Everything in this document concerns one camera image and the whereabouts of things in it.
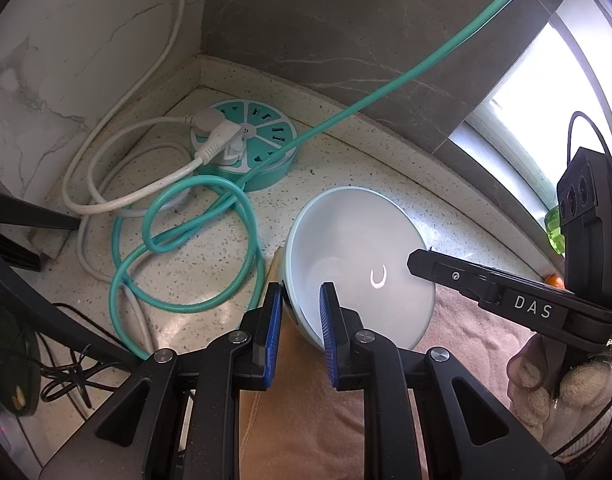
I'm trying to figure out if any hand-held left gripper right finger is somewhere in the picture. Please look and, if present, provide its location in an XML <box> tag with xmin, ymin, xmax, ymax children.
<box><xmin>320</xmin><ymin>282</ymin><xmax>566</xmax><ymax>480</ymax></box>

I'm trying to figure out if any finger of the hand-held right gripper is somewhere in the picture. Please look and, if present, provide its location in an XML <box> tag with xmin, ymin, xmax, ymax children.
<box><xmin>408</xmin><ymin>249</ymin><xmax>506</xmax><ymax>311</ymax></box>

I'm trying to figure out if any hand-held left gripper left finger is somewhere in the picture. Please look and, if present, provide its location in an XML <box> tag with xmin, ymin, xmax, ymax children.
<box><xmin>38</xmin><ymin>282</ymin><xmax>284</xmax><ymax>480</ymax></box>

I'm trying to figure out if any light blue bowl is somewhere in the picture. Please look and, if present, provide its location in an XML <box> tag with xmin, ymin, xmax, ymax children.
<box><xmin>280</xmin><ymin>186</ymin><xmax>437</xmax><ymax>352</ymax></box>

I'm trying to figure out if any person's right hand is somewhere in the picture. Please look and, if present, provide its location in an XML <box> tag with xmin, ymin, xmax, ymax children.
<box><xmin>506</xmin><ymin>332</ymin><xmax>612</xmax><ymax>463</ymax></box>

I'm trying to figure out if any green dish soap bottle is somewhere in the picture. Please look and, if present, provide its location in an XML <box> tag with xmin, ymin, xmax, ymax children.
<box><xmin>544</xmin><ymin>207</ymin><xmax>566</xmax><ymax>256</ymax></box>

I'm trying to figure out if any pink towel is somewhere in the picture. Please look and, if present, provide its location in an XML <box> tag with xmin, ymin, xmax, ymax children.
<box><xmin>238</xmin><ymin>247</ymin><xmax>561</xmax><ymax>480</ymax></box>

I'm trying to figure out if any window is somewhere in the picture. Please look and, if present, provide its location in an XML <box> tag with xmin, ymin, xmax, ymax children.
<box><xmin>448</xmin><ymin>0</ymin><xmax>612</xmax><ymax>221</ymax></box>

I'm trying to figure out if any round teal power strip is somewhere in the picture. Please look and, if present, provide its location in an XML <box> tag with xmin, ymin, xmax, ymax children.
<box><xmin>190</xmin><ymin>99</ymin><xmax>301</xmax><ymax>193</ymax></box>

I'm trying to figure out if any dark round object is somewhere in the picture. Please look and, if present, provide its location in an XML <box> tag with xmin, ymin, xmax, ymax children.
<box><xmin>0</xmin><ymin>300</ymin><xmax>42</xmax><ymax>418</ymax></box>

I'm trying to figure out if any black tripod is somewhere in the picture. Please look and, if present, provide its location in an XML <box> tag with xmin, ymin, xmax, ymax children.
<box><xmin>0</xmin><ymin>175</ymin><xmax>142</xmax><ymax>368</ymax></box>

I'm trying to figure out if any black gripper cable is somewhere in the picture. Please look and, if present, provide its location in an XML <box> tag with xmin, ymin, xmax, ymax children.
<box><xmin>567</xmin><ymin>111</ymin><xmax>612</xmax><ymax>161</ymax></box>

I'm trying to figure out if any thin white cable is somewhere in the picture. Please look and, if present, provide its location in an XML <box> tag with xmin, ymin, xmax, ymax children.
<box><xmin>76</xmin><ymin>115</ymin><xmax>211</xmax><ymax>361</ymax></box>

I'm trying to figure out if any white power cable with plug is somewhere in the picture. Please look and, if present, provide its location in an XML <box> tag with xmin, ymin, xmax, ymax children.
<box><xmin>61</xmin><ymin>0</ymin><xmax>247</xmax><ymax>216</ymax></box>

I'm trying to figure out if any teal cable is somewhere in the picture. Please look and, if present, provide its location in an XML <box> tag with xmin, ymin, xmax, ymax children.
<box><xmin>108</xmin><ymin>0</ymin><xmax>549</xmax><ymax>361</ymax></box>

